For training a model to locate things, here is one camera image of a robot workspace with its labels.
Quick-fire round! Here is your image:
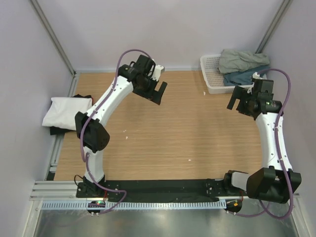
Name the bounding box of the aluminium right corner post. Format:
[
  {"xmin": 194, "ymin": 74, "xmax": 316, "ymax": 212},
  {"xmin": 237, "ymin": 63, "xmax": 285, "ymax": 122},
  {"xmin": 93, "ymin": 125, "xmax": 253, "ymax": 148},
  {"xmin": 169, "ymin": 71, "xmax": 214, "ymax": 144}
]
[{"xmin": 255, "ymin": 0, "xmax": 293, "ymax": 53}]

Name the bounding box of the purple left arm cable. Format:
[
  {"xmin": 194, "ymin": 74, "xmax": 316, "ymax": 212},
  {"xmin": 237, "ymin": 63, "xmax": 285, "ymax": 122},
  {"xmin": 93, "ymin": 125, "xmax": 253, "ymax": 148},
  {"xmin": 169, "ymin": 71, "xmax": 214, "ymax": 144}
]
[{"xmin": 74, "ymin": 48, "xmax": 155, "ymax": 216}]

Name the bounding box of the aluminium corner post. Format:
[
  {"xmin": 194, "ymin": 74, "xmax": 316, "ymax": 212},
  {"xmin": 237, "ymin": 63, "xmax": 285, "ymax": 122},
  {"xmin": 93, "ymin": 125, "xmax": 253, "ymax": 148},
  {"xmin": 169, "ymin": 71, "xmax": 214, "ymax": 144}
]
[
  {"xmin": 29, "ymin": 0, "xmax": 76, "ymax": 77},
  {"xmin": 255, "ymin": 0, "xmax": 293, "ymax": 53}
]

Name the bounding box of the slotted grey cable duct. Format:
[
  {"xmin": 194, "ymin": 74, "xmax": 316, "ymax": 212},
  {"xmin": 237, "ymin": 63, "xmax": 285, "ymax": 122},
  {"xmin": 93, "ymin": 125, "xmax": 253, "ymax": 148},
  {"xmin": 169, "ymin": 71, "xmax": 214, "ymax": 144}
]
[{"xmin": 41, "ymin": 199, "xmax": 226, "ymax": 210}]

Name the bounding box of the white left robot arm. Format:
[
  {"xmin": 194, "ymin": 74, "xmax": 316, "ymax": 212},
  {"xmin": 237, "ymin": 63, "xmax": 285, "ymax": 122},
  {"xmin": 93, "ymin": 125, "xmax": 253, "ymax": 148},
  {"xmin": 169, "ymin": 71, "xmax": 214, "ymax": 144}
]
[{"xmin": 75, "ymin": 55, "xmax": 167, "ymax": 198}]

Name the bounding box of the white plastic basket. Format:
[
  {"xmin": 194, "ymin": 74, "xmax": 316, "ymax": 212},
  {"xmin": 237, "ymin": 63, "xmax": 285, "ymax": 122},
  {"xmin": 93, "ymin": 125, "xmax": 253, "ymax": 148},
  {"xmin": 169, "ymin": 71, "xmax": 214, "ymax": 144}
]
[{"xmin": 199, "ymin": 53, "xmax": 247, "ymax": 95}]

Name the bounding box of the aluminium front rail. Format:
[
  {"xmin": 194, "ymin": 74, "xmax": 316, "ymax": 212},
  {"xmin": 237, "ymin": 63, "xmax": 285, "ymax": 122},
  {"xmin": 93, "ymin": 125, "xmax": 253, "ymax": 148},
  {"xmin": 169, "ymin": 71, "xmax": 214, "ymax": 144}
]
[{"xmin": 29, "ymin": 180, "xmax": 301, "ymax": 201}]

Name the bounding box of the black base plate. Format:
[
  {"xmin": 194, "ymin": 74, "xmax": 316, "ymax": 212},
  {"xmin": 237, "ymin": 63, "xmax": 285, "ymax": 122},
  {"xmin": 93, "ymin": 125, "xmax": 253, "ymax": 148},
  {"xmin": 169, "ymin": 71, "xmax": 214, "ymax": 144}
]
[{"xmin": 76, "ymin": 179, "xmax": 252, "ymax": 203}]

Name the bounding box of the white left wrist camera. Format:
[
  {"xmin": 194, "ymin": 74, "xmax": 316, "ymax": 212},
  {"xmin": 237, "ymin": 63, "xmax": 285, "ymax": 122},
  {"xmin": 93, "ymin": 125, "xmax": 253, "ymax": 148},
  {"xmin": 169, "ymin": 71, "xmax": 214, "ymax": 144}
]
[{"xmin": 149, "ymin": 59, "xmax": 165, "ymax": 81}]

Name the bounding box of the folded black t shirt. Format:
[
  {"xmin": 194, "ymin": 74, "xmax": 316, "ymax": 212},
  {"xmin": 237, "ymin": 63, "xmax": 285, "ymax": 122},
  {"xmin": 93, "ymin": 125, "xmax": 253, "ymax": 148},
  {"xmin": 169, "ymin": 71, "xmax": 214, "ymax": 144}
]
[{"xmin": 50, "ymin": 94, "xmax": 93, "ymax": 135}]

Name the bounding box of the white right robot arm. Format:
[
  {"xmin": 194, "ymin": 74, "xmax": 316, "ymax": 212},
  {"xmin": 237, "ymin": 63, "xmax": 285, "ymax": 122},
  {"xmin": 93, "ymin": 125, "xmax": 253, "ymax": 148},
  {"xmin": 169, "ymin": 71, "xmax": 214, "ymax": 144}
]
[{"xmin": 222, "ymin": 79, "xmax": 302, "ymax": 203}]

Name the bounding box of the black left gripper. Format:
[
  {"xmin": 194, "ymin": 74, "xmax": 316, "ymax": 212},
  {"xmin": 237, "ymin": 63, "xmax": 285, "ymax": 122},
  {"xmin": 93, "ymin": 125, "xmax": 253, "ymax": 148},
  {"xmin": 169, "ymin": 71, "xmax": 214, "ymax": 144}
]
[{"xmin": 134, "ymin": 75, "xmax": 167, "ymax": 105}]

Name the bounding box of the folded white t shirt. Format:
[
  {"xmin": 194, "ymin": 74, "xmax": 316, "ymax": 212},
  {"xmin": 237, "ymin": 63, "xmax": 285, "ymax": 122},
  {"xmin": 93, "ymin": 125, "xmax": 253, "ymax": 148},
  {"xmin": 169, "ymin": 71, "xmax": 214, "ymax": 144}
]
[{"xmin": 42, "ymin": 97, "xmax": 92, "ymax": 131}]

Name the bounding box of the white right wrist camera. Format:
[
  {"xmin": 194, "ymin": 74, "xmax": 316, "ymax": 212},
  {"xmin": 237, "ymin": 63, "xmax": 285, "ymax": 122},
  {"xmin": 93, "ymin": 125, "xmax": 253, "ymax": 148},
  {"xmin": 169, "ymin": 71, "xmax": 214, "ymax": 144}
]
[{"xmin": 247, "ymin": 72, "xmax": 267, "ymax": 94}]

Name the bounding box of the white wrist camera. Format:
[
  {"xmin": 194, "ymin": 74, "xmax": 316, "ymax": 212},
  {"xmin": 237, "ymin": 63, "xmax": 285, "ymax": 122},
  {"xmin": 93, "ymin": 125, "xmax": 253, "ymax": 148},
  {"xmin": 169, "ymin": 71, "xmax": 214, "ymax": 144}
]
[
  {"xmin": 247, "ymin": 72, "xmax": 267, "ymax": 94},
  {"xmin": 149, "ymin": 59, "xmax": 165, "ymax": 81}
]

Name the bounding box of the grey t shirt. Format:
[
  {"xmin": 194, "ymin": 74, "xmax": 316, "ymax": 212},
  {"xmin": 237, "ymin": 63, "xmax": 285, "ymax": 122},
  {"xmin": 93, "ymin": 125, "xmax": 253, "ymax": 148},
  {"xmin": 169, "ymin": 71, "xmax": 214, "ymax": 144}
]
[{"xmin": 218, "ymin": 49, "xmax": 270, "ymax": 74}]

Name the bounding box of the aluminium left corner post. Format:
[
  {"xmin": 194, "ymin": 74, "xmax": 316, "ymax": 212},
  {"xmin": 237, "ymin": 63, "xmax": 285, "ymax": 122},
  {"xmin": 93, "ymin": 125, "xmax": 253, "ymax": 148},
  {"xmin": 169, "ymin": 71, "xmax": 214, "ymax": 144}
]
[{"xmin": 29, "ymin": 0, "xmax": 76, "ymax": 77}]

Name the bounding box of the blue t shirt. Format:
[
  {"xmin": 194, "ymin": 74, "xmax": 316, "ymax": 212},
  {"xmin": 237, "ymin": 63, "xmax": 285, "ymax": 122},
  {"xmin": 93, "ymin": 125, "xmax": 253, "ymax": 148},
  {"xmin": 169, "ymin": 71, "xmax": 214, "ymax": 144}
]
[{"xmin": 223, "ymin": 65, "xmax": 270, "ymax": 86}]

